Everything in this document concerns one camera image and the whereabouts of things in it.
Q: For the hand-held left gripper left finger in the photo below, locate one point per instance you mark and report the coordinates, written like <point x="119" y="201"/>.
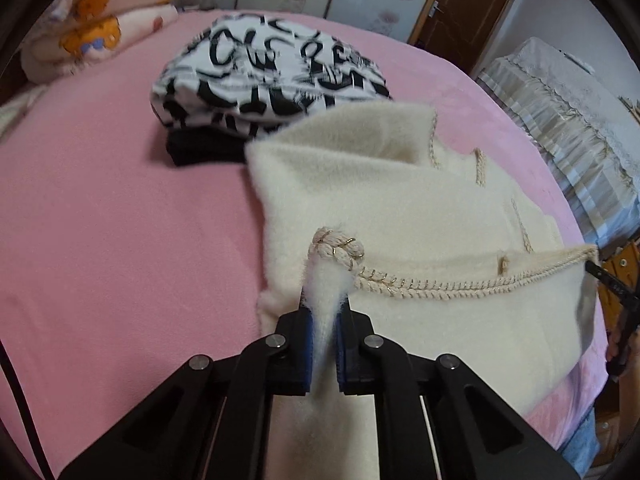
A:
<point x="305" y="355"/>

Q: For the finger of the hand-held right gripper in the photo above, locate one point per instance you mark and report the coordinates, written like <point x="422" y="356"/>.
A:
<point x="620" y="340"/>
<point x="631" y="294"/>

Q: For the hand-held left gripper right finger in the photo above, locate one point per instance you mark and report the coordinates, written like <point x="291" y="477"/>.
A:
<point x="342" y="355"/>

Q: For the pink bed blanket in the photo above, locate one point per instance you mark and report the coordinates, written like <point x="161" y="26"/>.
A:
<point x="125" y="235"/>

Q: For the black and white printed garment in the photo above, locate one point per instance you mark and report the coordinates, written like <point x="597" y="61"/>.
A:
<point x="260" y="70"/>

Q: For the brown wooden door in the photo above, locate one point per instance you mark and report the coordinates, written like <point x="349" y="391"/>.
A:
<point x="470" y="10"/>

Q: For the white fuzzy cardigan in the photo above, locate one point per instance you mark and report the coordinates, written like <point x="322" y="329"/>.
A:
<point x="400" y="200"/>

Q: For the pale crumpled cloth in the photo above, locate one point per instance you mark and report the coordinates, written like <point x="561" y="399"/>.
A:
<point x="17" y="107"/>

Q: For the lace covered furniture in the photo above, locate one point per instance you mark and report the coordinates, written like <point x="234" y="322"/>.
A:
<point x="560" y="120"/>

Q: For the black folded garment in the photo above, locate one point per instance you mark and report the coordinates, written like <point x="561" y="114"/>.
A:
<point x="200" y="150"/>

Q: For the person's blue jeans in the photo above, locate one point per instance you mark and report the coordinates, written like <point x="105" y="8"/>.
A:
<point x="585" y="440"/>

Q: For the folded bear print quilt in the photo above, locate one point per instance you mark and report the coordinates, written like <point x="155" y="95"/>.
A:
<point x="115" y="20"/>

